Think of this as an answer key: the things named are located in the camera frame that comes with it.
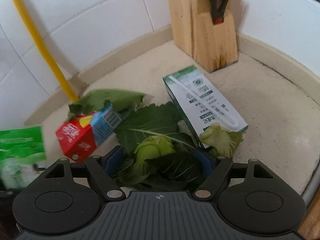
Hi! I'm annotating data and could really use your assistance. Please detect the red juice carton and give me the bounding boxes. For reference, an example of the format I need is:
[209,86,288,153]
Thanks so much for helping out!
[55,104,123,162]

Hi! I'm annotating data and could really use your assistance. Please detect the wooden knife block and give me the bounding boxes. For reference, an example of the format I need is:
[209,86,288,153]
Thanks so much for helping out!
[165,0,238,73]

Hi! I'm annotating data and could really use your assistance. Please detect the light green leafy vegetable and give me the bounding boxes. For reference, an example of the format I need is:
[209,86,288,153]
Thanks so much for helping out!
[133,135,176,172]

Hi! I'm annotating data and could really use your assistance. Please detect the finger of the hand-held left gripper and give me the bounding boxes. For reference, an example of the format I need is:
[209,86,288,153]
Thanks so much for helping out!
[32,163,48,173]

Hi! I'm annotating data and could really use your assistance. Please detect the wooden cutting board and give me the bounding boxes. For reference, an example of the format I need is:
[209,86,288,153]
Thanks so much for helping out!
[297,199,320,240]

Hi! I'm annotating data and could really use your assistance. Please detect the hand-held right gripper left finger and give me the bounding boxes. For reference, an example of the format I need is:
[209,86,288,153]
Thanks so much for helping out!
[37,145,126,201]

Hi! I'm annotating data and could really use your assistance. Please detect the black kitchen scissors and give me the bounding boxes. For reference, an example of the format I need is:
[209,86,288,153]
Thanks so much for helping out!
[202,0,239,26]

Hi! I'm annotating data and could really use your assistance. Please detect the white green milk carton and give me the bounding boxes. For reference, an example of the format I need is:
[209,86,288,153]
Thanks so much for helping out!
[162,65,248,148]

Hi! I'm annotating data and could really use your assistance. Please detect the yellow pipe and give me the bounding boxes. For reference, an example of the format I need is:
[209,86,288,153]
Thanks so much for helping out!
[6,0,80,104]

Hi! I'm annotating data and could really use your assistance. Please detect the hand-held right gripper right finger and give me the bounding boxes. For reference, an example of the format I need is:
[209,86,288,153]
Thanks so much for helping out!
[193,148,281,201]

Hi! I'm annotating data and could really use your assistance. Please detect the green snack packet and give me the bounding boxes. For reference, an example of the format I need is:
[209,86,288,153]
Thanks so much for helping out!
[0,126,47,189]

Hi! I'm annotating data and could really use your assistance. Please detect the pale cabbage leaf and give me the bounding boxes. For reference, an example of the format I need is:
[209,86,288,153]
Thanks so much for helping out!
[199,123,243,158]

